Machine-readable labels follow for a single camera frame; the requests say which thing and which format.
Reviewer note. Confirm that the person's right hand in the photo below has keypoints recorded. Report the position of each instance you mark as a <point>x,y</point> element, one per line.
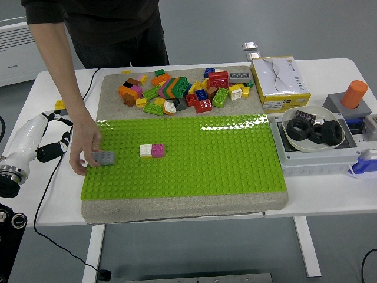
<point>85,141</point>

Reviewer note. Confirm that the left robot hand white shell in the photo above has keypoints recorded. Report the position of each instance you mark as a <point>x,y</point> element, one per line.
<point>26,138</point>

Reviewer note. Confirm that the grey building brick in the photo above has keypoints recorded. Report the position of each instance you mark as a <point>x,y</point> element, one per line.
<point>104,159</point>

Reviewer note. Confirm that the brown orange black brick cluster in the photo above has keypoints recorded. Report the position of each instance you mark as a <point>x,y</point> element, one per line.
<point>129,94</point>

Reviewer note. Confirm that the person's right forearm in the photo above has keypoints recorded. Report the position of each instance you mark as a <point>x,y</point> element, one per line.
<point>62,82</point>

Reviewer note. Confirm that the yellow building brick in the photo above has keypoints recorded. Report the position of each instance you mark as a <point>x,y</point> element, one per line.
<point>195,86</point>
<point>246,92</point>
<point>59,104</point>
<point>159,101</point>

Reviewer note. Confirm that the white building brick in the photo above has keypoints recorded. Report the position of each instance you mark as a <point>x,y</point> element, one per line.
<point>145,150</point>

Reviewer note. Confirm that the pink building brick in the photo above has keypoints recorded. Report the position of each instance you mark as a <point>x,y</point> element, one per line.
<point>158,150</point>

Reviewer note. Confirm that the pink and yellow brick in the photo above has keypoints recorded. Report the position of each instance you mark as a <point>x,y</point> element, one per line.
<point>142,79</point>

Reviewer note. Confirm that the white and orange brick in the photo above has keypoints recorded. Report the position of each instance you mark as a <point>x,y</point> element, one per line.
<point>169,108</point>

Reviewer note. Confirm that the orange building brick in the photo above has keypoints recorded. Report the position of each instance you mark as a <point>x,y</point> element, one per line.
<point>160,79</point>

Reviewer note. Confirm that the small green brick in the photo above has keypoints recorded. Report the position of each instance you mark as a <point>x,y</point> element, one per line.
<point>250,83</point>
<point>160,72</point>

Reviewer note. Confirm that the dark grey sloped brick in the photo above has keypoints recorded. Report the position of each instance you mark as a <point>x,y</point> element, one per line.
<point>180,103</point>

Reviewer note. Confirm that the striped brick stack green top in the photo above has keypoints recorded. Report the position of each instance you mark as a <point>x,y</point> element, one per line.
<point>176,87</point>

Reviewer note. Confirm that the red building brick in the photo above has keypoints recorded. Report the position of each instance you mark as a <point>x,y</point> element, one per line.
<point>203,106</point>
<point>190,99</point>

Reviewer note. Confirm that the green studded baseplate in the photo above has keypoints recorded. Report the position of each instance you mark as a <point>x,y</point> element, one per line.
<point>206,162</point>

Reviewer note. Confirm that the blue building brick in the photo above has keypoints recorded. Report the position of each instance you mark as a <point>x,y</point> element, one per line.
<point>208,72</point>
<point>201,94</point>

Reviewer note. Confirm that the brown building brick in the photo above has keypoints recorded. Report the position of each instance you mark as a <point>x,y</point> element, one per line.
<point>210,92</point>

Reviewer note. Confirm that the wide green brick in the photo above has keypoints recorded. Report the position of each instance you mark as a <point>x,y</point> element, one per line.
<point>220,98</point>

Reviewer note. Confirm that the large red brick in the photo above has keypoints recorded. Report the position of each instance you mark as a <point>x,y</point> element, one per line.
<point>218,79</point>

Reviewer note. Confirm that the white sloped brick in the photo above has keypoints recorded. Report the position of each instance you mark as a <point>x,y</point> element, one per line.
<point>219,70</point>

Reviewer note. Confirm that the white on yellow brick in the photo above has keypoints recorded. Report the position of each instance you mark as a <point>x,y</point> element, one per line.
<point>235,93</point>

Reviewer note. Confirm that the long grey brick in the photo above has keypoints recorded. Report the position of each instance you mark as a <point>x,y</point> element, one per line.
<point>240,77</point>

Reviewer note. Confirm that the white ribbed heater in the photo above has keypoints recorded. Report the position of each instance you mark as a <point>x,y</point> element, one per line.
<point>17,59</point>

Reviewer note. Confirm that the white table leg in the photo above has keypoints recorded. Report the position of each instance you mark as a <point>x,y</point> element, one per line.
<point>94,250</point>
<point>306,247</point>

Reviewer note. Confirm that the grey-brown mat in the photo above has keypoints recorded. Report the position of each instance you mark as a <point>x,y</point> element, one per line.
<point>176,210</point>

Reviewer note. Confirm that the person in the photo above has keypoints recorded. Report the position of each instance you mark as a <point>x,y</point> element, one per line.
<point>117,29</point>

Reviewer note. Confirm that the silver square plate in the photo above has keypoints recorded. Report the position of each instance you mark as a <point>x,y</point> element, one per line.
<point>254,56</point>
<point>249,46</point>

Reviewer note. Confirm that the white and yellow cardboard box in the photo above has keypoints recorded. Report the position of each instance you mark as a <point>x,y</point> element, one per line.
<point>279,79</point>

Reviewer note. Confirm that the large black nut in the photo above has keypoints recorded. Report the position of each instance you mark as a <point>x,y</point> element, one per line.
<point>291,130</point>
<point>332,132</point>

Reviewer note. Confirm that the dark red circuit board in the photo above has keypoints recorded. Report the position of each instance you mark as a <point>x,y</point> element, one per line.
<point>306,115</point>

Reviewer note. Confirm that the light grey junction box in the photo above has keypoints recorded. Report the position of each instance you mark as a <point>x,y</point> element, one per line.
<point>309,165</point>

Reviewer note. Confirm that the small black nut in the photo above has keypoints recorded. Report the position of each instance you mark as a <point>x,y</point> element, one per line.
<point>313,138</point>

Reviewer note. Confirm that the white bowl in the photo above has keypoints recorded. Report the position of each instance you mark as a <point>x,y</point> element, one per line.
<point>321,111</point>

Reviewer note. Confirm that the grey block holder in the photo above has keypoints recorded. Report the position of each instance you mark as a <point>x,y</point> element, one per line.
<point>332,101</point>

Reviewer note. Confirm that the orange cylinder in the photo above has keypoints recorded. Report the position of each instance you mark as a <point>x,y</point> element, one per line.
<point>353,94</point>

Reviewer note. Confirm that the blue plastic device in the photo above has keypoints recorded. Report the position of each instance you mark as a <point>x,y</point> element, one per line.
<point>366,168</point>

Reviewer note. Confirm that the grey connector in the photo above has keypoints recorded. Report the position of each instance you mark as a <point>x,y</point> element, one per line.
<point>370,125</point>

